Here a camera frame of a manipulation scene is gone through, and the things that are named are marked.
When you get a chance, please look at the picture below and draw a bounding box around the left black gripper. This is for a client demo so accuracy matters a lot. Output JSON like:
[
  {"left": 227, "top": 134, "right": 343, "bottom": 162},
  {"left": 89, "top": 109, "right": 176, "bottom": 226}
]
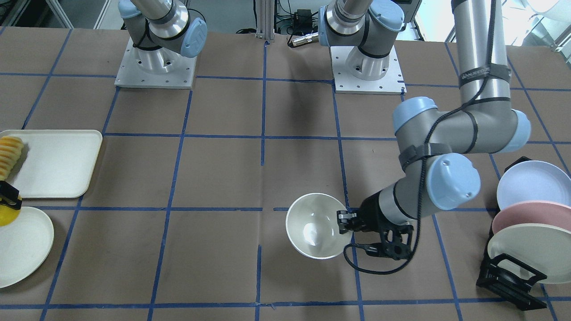
[{"left": 336, "top": 192, "right": 414, "bottom": 260}]

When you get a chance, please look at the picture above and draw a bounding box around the yellow lemon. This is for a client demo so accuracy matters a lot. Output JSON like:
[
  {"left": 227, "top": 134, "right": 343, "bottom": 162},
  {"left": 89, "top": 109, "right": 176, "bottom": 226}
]
[{"left": 0, "top": 205, "right": 21, "bottom": 227}]

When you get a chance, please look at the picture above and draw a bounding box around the white bowl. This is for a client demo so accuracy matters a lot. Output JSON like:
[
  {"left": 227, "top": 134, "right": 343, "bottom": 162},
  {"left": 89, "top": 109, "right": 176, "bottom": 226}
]
[{"left": 285, "top": 193, "right": 353, "bottom": 259}]

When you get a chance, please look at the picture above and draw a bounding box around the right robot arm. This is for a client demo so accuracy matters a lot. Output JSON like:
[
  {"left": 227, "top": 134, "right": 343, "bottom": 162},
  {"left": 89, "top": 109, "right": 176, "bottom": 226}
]
[{"left": 1, "top": 0, "right": 207, "bottom": 215}]

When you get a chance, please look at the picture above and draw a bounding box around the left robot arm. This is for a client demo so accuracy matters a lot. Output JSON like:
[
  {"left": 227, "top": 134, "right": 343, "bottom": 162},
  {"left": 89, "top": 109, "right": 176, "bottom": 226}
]
[{"left": 336, "top": 0, "right": 531, "bottom": 260}]

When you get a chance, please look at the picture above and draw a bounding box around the white round plate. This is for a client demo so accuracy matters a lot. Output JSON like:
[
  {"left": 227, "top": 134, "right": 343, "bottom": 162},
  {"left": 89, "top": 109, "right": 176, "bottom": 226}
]
[{"left": 0, "top": 206, "right": 54, "bottom": 288}]

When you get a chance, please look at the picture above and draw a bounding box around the white rectangular tray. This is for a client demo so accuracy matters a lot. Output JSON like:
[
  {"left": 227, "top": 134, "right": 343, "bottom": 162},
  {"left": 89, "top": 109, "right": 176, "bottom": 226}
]
[{"left": 1, "top": 129, "right": 103, "bottom": 199}]

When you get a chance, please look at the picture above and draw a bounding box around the black dish rack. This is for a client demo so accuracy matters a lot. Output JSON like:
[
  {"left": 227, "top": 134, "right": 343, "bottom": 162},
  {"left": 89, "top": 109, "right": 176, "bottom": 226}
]
[{"left": 476, "top": 156, "right": 548, "bottom": 311}]

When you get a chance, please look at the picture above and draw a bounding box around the silver metal cylinder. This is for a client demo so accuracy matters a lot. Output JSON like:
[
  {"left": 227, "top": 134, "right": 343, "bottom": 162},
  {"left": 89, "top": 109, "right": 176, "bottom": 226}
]
[{"left": 288, "top": 32, "right": 319, "bottom": 48}]

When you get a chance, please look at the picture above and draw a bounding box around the blue plate in rack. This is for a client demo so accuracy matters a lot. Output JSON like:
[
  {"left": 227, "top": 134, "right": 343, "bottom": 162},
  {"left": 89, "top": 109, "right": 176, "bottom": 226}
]
[{"left": 496, "top": 160, "right": 571, "bottom": 209}]

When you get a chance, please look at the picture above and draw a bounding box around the white plate in rack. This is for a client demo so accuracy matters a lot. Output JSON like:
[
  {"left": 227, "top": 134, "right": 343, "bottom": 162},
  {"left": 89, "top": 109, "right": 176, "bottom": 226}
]
[{"left": 487, "top": 223, "right": 571, "bottom": 284}]

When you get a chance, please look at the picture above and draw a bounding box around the pink plate in rack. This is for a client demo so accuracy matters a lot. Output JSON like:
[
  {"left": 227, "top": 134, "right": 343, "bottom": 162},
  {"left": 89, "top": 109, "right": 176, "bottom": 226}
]
[{"left": 492, "top": 200, "right": 571, "bottom": 234}]

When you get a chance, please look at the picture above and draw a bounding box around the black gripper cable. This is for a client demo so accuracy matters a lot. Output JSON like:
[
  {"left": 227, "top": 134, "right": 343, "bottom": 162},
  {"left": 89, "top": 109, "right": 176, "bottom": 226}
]
[{"left": 343, "top": 0, "right": 500, "bottom": 275}]

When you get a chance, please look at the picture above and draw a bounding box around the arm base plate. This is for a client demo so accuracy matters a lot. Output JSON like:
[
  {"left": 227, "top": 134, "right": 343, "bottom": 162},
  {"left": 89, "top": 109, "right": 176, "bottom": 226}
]
[
  {"left": 115, "top": 39, "right": 196, "bottom": 90},
  {"left": 330, "top": 46, "right": 406, "bottom": 95}
]

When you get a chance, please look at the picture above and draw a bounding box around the aluminium frame post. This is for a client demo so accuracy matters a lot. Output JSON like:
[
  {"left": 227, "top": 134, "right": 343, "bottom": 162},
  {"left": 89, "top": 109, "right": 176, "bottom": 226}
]
[{"left": 254, "top": 0, "right": 277, "bottom": 44}]

